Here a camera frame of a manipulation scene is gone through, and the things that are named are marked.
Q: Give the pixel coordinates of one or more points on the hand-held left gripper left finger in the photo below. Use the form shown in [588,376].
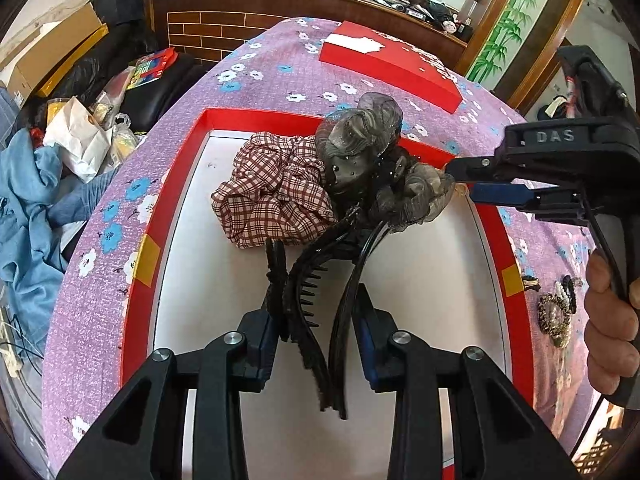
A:
[267,342]

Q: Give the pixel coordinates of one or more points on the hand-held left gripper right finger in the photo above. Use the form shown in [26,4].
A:
[367,355]

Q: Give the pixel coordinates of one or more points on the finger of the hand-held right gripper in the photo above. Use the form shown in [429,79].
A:
[500,193]
[475,167]

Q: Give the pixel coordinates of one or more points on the black claw hair clip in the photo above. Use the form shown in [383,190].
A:
[305,285]

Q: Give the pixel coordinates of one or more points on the red tray box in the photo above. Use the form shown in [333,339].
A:
[425,285]

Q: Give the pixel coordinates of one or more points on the person's right hand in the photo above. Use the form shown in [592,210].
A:
[602,345]

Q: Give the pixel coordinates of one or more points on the grey organza bow hair clip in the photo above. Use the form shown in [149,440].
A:
[360,130]

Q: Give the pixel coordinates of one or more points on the red box lid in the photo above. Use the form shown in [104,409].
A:
[400,70]

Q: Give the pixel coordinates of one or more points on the plaid fabric scrunchie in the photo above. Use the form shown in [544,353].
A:
[265,195]

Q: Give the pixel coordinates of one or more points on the yellow plastic bag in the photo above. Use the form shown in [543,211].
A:
[122,140]

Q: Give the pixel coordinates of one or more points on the black leather sofa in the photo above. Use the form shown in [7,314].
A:
[150,105]

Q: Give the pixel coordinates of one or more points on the blue cloth garment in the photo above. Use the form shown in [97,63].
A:
[30,200]

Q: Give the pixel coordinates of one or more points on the white paper bag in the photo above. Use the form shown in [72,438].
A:
[75,135]

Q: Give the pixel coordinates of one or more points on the wooden brick-pattern counter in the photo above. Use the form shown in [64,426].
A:
[225,20]

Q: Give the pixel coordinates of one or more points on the colourful red flat box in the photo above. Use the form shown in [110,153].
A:
[150,67]

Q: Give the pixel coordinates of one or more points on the yellow flat box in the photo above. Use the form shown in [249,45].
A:
[75,65]

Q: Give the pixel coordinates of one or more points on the brown cardboard box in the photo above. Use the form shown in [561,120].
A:
[50,45]

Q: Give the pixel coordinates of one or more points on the bamboo wall sticker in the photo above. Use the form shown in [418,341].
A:
[505,25]

